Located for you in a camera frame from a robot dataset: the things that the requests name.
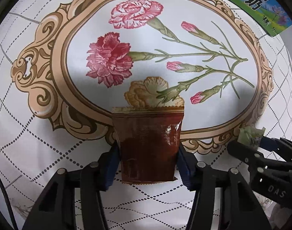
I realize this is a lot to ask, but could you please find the pale green small packet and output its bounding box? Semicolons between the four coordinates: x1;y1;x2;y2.
237;126;266;150

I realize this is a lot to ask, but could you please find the dark red jujube packet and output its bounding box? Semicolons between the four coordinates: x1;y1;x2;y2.
112;105;184;184

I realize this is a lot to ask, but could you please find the cardboard milk box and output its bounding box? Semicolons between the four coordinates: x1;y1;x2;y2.
228;0;292;36

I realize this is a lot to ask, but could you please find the black cable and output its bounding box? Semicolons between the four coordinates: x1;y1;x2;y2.
0;163;20;230

